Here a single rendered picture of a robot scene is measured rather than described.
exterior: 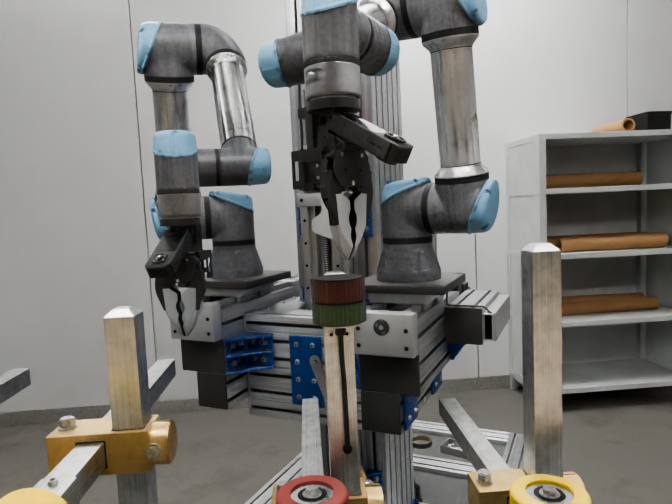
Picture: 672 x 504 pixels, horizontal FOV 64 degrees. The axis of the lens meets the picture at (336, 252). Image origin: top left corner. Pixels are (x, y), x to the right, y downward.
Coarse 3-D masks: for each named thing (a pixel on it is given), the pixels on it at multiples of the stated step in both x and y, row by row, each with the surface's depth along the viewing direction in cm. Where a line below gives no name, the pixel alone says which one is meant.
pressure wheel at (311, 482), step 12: (300, 480) 61; (312, 480) 61; (324, 480) 61; (336, 480) 61; (288, 492) 59; (300, 492) 59; (312, 492) 58; (324, 492) 59; (336, 492) 58; (348, 492) 59
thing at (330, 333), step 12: (324, 276) 60; (336, 276) 59; (348, 276) 59; (360, 276) 58; (360, 300) 57; (324, 336) 62; (336, 336) 62; (348, 336) 62; (348, 420) 63; (348, 432) 63; (348, 444) 63
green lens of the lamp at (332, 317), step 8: (312, 304) 58; (352, 304) 56; (360, 304) 57; (312, 312) 58; (320, 312) 57; (328, 312) 56; (336, 312) 56; (344, 312) 56; (352, 312) 56; (360, 312) 57; (320, 320) 57; (328, 320) 56; (336, 320) 56; (344, 320) 56; (352, 320) 56; (360, 320) 57
